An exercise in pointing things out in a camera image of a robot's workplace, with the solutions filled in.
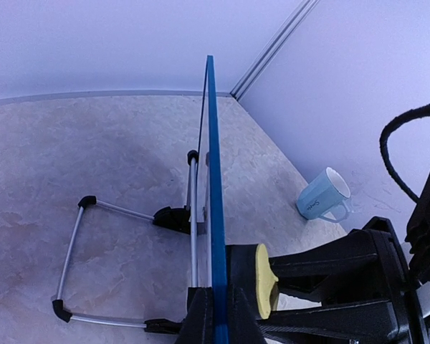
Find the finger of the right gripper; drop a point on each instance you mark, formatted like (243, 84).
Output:
(368, 315)

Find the yellow whiteboard eraser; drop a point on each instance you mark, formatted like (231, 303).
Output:
(266, 284)

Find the right aluminium frame post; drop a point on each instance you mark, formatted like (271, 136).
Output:
(278, 40)

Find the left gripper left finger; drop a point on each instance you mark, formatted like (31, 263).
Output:
(197, 327)

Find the blue framed whiteboard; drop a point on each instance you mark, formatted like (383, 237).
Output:
(211, 251)

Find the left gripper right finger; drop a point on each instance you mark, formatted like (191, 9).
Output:
(243, 327)

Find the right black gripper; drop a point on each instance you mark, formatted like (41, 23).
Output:
(341, 260)

